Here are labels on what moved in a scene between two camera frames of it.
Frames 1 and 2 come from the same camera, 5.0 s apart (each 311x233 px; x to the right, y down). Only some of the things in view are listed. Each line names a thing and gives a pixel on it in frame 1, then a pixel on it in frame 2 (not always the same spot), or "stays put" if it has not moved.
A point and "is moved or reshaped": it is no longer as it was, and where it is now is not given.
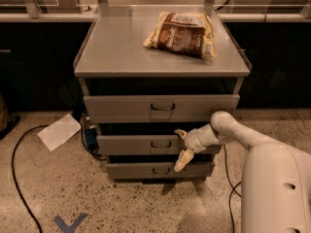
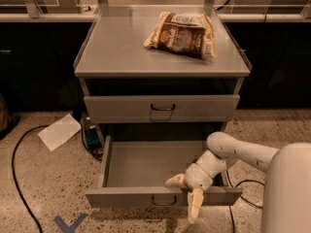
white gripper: (191, 141) -> (198, 177)
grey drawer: (140, 145) is moved or reshaped
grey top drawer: (156, 108) stays put
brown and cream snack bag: (190, 33) stays put
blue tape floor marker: (71, 228) stays put
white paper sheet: (58, 132) stays put
